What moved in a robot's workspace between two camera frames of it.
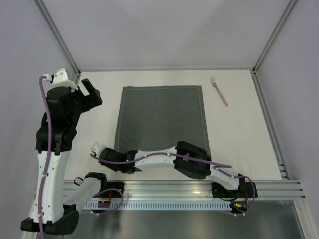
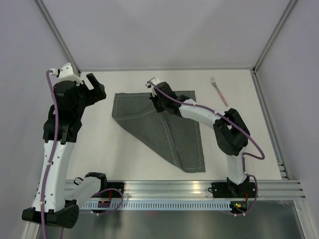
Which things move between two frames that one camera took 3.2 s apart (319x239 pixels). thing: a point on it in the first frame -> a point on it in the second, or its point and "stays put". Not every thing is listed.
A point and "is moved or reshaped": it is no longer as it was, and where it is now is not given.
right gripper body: (114, 168) -> (159, 104)
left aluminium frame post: (58, 39) stays put
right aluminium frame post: (287, 12) stays put
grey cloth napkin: (154, 116) is moved or reshaped
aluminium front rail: (291, 189) stays put
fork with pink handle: (213, 82) stays put
